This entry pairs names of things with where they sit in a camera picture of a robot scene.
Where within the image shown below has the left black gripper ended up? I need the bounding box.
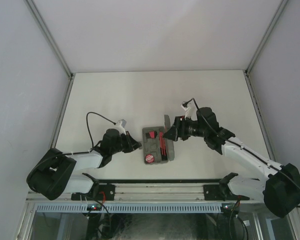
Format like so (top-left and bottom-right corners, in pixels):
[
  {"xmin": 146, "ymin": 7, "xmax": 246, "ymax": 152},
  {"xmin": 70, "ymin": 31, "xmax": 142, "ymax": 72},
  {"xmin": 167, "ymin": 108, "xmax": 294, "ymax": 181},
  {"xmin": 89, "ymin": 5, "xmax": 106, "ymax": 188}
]
[{"xmin": 110, "ymin": 131, "xmax": 141, "ymax": 155}]

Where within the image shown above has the aluminium frame post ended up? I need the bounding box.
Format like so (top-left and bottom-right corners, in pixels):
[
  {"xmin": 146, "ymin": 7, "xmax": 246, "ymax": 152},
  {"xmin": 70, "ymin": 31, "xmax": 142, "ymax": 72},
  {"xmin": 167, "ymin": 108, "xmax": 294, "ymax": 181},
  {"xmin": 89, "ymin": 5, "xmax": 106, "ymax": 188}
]
[
  {"xmin": 243, "ymin": 0, "xmax": 290, "ymax": 156},
  {"xmin": 23, "ymin": 0, "xmax": 74, "ymax": 148}
]

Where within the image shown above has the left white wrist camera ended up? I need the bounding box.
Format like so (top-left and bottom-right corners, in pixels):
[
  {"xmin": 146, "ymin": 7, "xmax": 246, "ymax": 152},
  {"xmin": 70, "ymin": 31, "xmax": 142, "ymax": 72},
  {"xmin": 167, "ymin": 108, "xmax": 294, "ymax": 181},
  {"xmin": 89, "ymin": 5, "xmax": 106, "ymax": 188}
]
[{"xmin": 114, "ymin": 119, "xmax": 127, "ymax": 135}]

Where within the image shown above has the black electrical tape roll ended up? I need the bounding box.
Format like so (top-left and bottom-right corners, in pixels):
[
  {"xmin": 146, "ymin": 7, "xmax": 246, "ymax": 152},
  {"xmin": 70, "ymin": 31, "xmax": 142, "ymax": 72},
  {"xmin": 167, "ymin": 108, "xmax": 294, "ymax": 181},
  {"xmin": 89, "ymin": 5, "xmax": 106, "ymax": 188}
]
[{"xmin": 144, "ymin": 154, "xmax": 155, "ymax": 164}]

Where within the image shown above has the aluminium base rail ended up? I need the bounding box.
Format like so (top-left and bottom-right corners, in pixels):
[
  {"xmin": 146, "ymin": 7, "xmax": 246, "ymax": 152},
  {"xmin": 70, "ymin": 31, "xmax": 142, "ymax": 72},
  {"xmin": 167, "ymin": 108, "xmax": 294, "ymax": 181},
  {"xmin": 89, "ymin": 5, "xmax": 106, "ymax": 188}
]
[{"xmin": 26, "ymin": 181, "xmax": 297, "ymax": 202}]

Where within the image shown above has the right aluminium frame post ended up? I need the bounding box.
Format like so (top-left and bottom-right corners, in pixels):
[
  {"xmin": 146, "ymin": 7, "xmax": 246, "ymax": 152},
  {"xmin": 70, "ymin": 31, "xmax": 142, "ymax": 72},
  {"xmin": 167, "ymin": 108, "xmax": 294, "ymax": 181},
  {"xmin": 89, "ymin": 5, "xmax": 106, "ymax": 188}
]
[{"xmin": 243, "ymin": 0, "xmax": 290, "ymax": 156}]

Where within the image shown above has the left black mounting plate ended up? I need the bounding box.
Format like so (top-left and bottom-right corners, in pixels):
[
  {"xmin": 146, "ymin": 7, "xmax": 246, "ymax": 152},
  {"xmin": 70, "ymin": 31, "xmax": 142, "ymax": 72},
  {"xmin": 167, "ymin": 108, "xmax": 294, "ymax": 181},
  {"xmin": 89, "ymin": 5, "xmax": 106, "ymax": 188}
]
[{"xmin": 71, "ymin": 183, "xmax": 116, "ymax": 202}]

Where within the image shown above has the blue slotted cable duct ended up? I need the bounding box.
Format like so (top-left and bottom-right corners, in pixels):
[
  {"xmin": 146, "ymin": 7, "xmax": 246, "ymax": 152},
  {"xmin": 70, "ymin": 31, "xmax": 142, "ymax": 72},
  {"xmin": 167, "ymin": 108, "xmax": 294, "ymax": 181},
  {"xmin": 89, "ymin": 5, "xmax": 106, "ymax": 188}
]
[{"xmin": 35, "ymin": 202, "xmax": 222, "ymax": 214}]

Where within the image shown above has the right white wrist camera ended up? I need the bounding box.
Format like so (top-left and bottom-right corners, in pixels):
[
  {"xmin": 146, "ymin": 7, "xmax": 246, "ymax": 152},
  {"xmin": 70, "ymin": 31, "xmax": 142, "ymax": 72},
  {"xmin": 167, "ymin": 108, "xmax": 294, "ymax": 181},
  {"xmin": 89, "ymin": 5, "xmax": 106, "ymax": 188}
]
[{"xmin": 181, "ymin": 100, "xmax": 195, "ymax": 119}]

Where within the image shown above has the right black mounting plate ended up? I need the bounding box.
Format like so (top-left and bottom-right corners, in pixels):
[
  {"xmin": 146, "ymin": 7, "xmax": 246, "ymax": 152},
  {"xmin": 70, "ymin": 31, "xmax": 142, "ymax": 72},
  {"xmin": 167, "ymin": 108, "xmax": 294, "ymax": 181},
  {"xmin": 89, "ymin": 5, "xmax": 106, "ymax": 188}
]
[{"xmin": 203, "ymin": 184, "xmax": 250, "ymax": 201}]

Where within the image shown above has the right black camera cable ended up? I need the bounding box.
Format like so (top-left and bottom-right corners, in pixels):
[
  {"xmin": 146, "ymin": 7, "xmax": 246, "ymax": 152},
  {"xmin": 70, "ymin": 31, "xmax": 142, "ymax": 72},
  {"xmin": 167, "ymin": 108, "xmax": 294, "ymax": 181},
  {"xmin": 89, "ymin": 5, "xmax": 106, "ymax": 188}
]
[{"xmin": 182, "ymin": 97, "xmax": 300, "ymax": 208}]

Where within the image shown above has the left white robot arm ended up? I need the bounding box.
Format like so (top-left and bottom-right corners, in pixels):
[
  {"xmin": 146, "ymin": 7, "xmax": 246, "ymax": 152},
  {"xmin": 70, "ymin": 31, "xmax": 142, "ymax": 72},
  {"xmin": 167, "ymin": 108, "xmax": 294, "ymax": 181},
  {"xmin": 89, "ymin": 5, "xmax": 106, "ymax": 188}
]
[{"xmin": 26, "ymin": 128, "xmax": 142, "ymax": 201}]

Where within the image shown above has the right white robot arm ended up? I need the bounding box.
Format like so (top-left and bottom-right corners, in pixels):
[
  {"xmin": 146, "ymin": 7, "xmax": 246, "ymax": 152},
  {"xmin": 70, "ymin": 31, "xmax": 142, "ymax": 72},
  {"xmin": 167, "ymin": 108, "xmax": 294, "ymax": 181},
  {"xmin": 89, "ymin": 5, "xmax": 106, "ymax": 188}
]
[{"xmin": 163, "ymin": 107, "xmax": 300, "ymax": 218}]

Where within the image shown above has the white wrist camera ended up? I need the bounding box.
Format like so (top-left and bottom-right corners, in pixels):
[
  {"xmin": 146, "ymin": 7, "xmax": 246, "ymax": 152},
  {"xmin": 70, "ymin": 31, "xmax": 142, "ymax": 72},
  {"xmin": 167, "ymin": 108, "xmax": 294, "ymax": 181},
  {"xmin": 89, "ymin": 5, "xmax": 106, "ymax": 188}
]
[
  {"xmin": 181, "ymin": 100, "xmax": 195, "ymax": 119},
  {"xmin": 114, "ymin": 119, "xmax": 127, "ymax": 135}
]

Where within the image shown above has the black camera cable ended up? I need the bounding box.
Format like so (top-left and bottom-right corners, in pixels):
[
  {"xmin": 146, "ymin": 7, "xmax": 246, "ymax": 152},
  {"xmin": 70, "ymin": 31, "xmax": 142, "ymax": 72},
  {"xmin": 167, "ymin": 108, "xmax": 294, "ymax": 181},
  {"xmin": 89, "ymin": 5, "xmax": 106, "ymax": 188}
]
[
  {"xmin": 26, "ymin": 111, "xmax": 118, "ymax": 193},
  {"xmin": 182, "ymin": 97, "xmax": 300, "ymax": 208}
]

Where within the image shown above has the left aluminium frame post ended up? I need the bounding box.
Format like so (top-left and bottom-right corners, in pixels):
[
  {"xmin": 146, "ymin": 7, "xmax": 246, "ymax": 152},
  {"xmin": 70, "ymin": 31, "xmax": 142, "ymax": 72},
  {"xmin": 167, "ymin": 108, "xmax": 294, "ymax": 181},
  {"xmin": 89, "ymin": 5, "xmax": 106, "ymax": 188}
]
[{"xmin": 23, "ymin": 0, "xmax": 74, "ymax": 148}]

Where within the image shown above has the black mounting plate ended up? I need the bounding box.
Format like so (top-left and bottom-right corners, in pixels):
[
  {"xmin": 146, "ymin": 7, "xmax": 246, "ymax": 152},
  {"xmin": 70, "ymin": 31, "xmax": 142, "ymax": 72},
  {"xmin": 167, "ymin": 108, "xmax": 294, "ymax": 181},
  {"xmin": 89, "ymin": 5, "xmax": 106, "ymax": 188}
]
[
  {"xmin": 71, "ymin": 183, "xmax": 116, "ymax": 202},
  {"xmin": 203, "ymin": 184, "xmax": 250, "ymax": 201}
]

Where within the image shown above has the red black bit holder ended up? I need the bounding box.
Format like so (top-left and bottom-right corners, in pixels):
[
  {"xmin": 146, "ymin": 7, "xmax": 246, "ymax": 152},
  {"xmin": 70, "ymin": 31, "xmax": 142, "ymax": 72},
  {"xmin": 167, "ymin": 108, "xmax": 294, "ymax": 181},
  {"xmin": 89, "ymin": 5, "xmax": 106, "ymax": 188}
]
[{"xmin": 145, "ymin": 130, "xmax": 158, "ymax": 140}]

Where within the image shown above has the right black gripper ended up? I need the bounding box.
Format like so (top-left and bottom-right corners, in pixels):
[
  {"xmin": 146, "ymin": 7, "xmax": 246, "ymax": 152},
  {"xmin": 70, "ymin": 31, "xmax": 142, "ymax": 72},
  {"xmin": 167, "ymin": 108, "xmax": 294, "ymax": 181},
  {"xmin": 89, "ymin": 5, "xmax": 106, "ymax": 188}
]
[{"xmin": 161, "ymin": 116, "xmax": 207, "ymax": 142}]

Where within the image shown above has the grey plastic tool case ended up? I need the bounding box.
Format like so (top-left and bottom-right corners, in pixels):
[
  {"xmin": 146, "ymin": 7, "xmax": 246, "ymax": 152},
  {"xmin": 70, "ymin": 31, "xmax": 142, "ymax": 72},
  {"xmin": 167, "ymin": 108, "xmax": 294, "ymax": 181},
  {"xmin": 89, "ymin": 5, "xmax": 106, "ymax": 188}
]
[{"xmin": 142, "ymin": 114, "xmax": 175, "ymax": 165}]

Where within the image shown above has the red black utility knife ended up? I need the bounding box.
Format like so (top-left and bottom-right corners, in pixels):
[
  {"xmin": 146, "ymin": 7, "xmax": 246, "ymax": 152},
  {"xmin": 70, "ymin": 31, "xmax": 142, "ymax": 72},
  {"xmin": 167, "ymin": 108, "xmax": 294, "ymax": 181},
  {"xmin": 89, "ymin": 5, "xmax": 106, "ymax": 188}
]
[{"xmin": 159, "ymin": 132, "xmax": 168, "ymax": 161}]

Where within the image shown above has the left black camera cable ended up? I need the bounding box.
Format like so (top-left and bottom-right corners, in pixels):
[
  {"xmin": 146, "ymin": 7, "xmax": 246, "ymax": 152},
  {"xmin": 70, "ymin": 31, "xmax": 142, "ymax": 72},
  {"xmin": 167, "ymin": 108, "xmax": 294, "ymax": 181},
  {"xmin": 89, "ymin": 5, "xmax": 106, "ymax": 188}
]
[{"xmin": 26, "ymin": 111, "xmax": 118, "ymax": 193}]

